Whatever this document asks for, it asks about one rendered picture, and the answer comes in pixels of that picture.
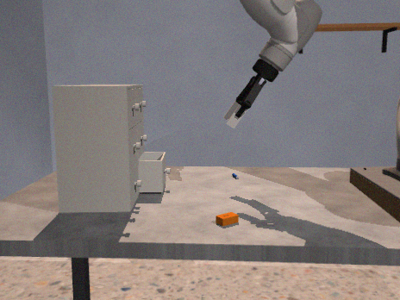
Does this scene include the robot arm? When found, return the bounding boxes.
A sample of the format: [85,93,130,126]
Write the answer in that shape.
[240,0,400,181]

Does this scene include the grey chest of drawers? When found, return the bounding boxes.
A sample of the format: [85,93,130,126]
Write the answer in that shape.
[52,84,145,213]

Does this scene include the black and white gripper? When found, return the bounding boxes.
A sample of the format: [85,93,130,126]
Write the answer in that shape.
[223,59,278,128]

